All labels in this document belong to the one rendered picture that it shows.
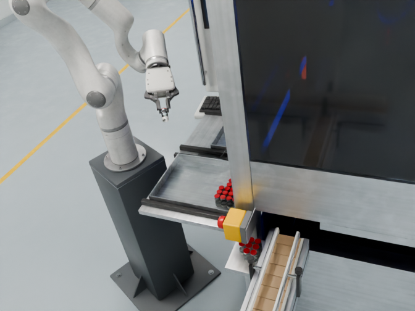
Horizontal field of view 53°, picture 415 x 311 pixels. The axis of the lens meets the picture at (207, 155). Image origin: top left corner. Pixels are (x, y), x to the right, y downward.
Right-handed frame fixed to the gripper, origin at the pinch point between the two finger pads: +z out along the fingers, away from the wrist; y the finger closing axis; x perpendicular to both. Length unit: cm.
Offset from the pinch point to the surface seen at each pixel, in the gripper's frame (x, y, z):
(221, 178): -27.4, -18.5, 18.4
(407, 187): 28, -55, 51
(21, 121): -229, 134, -151
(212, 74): -60, -29, -55
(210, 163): -31.0, -16.0, 9.8
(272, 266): -1, -24, 59
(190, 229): -134, -7, 6
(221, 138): -38.7, -23.4, -4.7
